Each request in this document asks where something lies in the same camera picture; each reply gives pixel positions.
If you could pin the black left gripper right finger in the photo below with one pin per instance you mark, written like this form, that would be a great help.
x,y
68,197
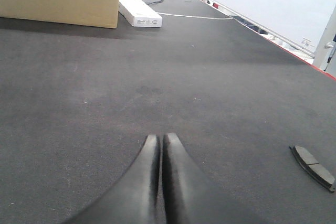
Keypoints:
x,y
190,196

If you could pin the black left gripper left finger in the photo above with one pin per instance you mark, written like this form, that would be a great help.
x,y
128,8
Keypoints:
x,y
132,199

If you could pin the grey brake pad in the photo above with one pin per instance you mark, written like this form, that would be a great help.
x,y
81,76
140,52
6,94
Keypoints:
x,y
313,167

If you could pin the dark grey conveyor belt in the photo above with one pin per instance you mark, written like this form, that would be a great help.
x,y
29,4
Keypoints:
x,y
77,103

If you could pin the white flat box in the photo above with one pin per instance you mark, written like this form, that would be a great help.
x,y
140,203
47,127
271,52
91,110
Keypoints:
x,y
139,14

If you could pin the white whiteboard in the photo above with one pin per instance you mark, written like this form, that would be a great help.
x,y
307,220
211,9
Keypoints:
x,y
306,24

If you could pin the red conveyor edge rail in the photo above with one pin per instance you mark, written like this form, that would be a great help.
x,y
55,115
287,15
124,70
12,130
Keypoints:
x,y
296,51

